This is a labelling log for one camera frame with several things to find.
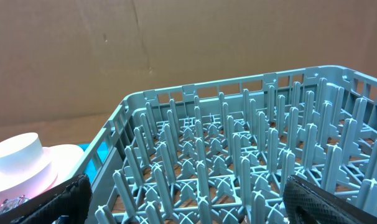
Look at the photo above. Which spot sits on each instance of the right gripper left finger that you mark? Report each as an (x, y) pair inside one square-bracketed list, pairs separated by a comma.
[(70, 199)]

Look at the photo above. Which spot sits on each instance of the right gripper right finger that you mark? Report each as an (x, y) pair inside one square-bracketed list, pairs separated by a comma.
[(308, 203)]

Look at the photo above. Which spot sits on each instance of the grey dishwasher rack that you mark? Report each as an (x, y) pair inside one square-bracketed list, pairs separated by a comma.
[(221, 151)]

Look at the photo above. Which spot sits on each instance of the pink plate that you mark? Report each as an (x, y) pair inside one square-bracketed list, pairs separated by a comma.
[(65, 158)]

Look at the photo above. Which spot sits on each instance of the pink small bowl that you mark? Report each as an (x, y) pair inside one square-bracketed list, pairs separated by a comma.
[(32, 181)]

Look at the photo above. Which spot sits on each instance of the cream paper cup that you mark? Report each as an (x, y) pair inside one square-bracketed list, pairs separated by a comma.
[(20, 152)]

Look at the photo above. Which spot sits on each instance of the cardboard backdrop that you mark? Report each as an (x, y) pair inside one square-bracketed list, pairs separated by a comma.
[(62, 59)]

